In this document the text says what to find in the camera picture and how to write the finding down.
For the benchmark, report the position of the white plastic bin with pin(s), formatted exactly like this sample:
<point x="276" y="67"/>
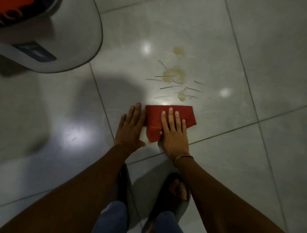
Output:
<point x="67" y="31"/>

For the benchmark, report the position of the person's left thumb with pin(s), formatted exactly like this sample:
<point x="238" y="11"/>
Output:
<point x="142" y="144"/>

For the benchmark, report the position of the blue jeans leg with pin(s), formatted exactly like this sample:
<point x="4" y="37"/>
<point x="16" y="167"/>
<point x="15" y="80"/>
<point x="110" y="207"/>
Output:
<point x="112" y="219"/>
<point x="168" y="223"/>

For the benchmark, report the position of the orange object in bin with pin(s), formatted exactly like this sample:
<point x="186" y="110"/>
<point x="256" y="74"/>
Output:
<point x="12" y="9"/>

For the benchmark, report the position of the person's left middle finger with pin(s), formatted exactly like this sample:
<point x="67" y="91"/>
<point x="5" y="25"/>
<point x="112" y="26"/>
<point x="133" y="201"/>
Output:
<point x="136" y="112"/>

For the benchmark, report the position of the person's left hand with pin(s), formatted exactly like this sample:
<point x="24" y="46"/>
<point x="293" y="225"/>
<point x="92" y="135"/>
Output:
<point x="129" y="134"/>

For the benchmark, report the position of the blue jeans right leg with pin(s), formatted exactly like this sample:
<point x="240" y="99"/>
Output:
<point x="168" y="223"/>

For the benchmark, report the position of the scattered thin dark strands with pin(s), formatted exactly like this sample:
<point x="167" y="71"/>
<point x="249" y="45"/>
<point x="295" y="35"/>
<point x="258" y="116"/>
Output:
<point x="168" y="87"/>

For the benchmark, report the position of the blue jeans left leg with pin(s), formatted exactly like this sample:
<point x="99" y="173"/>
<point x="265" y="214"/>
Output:
<point x="112" y="219"/>

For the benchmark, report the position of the person's left little finger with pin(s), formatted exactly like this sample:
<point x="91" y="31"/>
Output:
<point x="122" y="120"/>

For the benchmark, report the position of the person's right hand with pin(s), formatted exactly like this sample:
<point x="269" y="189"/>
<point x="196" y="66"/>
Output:
<point x="175" y="141"/>

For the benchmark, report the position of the person's right thumb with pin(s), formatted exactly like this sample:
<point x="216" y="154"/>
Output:
<point x="161" y="136"/>

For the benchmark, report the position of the person's right little finger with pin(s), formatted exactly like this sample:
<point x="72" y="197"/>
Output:
<point x="184" y="127"/>

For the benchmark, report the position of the person's right foot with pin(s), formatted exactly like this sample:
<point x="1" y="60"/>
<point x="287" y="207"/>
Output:
<point x="178" y="189"/>

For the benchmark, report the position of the person's right middle finger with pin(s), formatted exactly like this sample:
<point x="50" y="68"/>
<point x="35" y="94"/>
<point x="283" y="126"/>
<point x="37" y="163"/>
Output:
<point x="171" y="118"/>

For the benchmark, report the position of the person's left forearm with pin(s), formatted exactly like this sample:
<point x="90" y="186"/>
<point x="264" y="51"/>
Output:
<point x="79" y="192"/>

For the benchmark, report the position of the red cloth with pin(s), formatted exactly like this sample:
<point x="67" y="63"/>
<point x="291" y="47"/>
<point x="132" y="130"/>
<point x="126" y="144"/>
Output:
<point x="153" y="120"/>

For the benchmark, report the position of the thin gold bangle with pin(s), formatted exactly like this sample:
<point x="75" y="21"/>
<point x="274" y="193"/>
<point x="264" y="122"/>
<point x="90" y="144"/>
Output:
<point x="182" y="157"/>

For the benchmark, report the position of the person's right forearm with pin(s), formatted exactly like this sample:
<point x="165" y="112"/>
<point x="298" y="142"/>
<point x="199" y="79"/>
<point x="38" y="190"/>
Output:
<point x="215" y="199"/>

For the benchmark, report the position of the black right sandal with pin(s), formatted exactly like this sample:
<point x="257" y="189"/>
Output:
<point x="165" y="199"/>

